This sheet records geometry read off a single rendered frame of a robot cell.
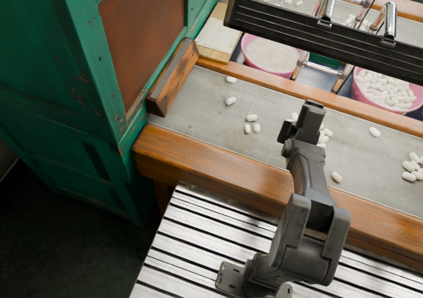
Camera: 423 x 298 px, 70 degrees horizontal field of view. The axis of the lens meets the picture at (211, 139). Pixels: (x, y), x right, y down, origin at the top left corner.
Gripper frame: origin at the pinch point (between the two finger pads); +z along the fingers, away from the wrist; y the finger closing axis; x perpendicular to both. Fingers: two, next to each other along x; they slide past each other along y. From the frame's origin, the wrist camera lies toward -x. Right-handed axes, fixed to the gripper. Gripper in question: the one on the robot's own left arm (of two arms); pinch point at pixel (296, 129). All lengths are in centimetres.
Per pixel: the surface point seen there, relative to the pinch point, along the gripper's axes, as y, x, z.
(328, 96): -8.7, -10.7, 20.7
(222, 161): 17.6, 14.3, -9.0
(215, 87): 29.5, -2.0, 14.3
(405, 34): -37, -43, 63
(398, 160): -35.0, 1.0, 10.5
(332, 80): -11.4, -15.7, 40.6
